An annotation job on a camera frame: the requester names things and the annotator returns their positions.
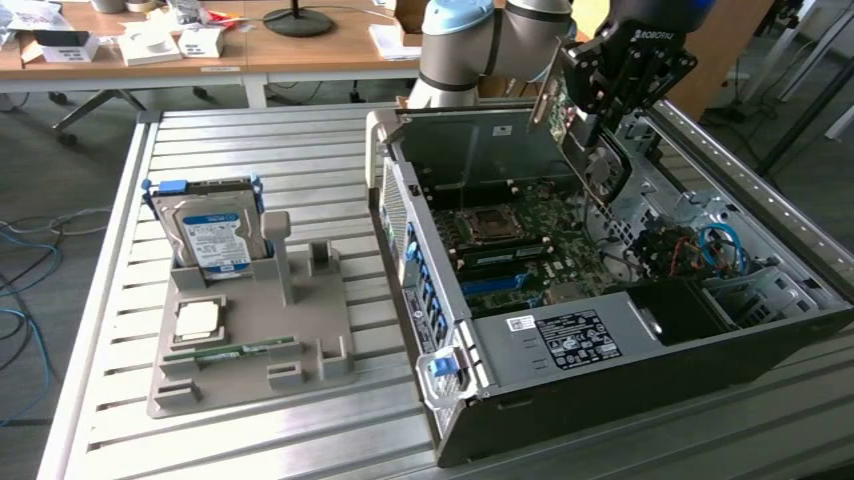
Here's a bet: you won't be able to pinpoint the green RAM stick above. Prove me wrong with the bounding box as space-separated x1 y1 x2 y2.
163 337 299 362

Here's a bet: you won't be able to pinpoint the black fan shroud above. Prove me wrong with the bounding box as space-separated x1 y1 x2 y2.
626 279 741 347

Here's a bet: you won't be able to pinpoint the metal disk bay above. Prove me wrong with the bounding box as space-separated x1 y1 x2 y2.
700 264 826 334

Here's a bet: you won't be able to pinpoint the white box with round item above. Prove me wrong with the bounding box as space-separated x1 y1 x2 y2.
117 30 185 67

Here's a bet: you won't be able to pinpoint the green motherboard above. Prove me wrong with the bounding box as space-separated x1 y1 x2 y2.
426 182 642 319

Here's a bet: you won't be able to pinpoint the hard disk in blue caddy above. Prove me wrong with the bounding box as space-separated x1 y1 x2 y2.
141 172 277 281

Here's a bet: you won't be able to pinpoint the blue disk wire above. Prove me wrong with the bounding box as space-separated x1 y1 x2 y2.
696 223 750 279

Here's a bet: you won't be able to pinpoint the CPU socket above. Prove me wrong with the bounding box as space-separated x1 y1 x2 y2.
459 205 533 247

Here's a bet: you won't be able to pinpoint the blue case latch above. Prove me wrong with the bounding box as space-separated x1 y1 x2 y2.
430 357 467 392

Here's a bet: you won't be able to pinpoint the wooden cabinet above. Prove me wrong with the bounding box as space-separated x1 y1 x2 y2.
666 0 780 121

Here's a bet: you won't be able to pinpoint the black graphics card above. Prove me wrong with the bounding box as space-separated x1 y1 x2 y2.
526 47 637 204

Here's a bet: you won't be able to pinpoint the grey parts rack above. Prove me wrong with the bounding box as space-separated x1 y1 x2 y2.
145 209 362 420

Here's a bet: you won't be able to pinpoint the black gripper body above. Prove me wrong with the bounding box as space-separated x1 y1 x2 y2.
596 0 700 51

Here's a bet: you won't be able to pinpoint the white printed bag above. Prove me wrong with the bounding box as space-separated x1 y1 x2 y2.
0 0 75 32

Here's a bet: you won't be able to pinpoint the installed black RAM stick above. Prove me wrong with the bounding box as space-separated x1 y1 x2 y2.
466 243 548 269

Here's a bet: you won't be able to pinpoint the blue floor cable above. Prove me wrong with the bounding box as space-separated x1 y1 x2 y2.
0 219 66 429

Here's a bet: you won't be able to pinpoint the small white labelled box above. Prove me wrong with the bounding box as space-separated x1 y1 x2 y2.
177 26 227 59

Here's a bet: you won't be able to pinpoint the silver CPU chip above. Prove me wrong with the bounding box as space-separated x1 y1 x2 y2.
174 302 223 341

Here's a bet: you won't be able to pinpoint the grey floor cable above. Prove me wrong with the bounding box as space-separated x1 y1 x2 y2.
0 207 114 237

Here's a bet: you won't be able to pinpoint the black coloured wire bundle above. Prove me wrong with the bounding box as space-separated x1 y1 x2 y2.
630 224 713 281

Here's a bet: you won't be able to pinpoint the blue expansion slot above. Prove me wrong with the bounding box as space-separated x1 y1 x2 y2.
459 276 537 297

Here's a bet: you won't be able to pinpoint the stack of white papers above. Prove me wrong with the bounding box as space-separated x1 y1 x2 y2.
367 23 425 62

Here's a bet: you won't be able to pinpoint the grey power supply unit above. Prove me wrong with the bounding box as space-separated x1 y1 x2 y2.
466 292 666 399

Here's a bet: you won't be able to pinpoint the brown cardboard box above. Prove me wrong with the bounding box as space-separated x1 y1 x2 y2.
393 0 429 35

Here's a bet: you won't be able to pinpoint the white box with black insert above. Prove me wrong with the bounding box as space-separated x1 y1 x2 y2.
32 29 102 65

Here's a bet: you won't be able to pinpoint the black lamp base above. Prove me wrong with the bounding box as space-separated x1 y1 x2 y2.
262 0 337 39

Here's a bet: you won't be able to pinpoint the wooden top desk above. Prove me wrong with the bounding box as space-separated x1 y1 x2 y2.
0 0 250 147
245 0 429 109

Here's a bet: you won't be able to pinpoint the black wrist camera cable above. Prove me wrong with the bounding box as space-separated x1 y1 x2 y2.
489 9 504 79

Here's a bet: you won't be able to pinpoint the open PC case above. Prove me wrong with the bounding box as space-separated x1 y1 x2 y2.
363 92 854 469

